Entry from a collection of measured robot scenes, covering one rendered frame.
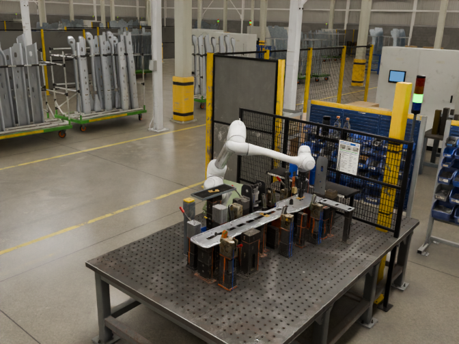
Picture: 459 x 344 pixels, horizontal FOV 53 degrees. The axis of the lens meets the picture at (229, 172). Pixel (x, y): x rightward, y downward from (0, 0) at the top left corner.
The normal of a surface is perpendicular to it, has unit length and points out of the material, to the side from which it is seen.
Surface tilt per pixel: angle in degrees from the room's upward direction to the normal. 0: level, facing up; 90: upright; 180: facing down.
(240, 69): 89
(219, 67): 90
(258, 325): 0
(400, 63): 90
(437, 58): 90
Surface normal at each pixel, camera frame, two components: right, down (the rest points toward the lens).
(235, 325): 0.03, -0.95
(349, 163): -0.70, 0.21
